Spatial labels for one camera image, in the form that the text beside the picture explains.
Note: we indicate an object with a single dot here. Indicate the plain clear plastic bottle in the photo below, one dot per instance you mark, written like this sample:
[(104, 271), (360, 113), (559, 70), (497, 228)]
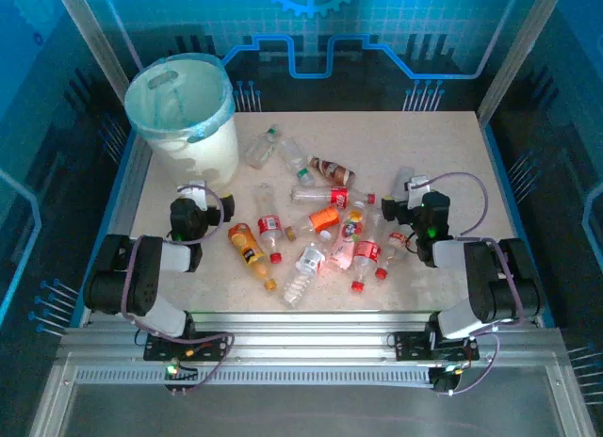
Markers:
[(401, 180)]

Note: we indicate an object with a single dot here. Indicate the red label bottle red cap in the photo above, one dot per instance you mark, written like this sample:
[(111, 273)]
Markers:
[(269, 225), (367, 253), (398, 241)]

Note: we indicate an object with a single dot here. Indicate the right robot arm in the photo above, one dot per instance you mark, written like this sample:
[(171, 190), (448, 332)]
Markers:
[(485, 277)]

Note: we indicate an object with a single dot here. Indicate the clear round bottle green cap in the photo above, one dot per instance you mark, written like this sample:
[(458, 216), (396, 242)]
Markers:
[(293, 155)]

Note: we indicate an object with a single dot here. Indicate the table side rail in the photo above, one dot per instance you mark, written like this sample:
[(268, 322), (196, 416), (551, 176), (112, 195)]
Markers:
[(506, 197), (136, 173)]

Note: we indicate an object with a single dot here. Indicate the ribbed clear water bottle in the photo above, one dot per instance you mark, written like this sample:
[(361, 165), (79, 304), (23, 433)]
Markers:
[(308, 260)]

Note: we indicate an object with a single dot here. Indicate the grey metal panel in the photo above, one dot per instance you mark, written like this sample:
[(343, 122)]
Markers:
[(306, 413)]

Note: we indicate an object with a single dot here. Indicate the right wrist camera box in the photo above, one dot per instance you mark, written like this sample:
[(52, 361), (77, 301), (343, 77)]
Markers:
[(417, 189)]

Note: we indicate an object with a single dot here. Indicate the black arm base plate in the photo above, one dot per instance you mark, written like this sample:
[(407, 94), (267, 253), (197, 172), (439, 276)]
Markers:
[(410, 347), (155, 351)]

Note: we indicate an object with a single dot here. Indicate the cola bottle script logo label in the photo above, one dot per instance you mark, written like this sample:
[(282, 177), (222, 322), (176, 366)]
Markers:
[(339, 197)]

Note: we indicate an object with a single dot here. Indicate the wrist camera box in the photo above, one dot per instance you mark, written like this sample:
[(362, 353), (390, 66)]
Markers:
[(417, 189), (198, 194)]

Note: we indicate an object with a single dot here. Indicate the black controller box with LED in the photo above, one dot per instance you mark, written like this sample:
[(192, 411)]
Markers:
[(443, 383), (181, 373)]

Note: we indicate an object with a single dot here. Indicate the orange juice bottle yellow cap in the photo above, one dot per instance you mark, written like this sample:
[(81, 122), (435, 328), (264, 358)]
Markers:
[(247, 248)]

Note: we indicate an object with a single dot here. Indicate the clear square bottle green cap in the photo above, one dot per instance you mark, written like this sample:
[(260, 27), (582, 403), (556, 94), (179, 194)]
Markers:
[(259, 152)]

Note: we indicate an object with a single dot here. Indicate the pink drink bottle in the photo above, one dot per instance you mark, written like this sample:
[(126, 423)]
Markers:
[(348, 232)]

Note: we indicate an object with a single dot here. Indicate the aluminium frame post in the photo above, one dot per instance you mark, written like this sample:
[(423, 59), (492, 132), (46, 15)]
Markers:
[(516, 55), (101, 32)]

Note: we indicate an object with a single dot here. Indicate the brown label plastic bottle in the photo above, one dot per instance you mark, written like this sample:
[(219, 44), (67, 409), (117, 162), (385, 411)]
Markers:
[(332, 169)]

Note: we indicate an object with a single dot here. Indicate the orange label clear bottle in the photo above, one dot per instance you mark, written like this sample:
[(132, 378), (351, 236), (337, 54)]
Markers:
[(322, 218)]

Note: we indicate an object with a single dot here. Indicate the aluminium frame rail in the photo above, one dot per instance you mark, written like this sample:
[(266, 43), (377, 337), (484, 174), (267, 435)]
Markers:
[(306, 333)]

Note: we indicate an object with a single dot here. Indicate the blue plastic bin liner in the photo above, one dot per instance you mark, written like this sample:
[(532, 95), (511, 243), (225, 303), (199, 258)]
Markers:
[(179, 102)]

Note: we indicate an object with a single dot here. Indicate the white plastic waste bin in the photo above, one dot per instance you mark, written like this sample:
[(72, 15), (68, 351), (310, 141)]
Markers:
[(202, 159)]

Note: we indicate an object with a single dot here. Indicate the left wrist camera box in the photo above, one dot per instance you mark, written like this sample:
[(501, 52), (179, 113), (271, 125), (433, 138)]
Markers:
[(198, 194)]

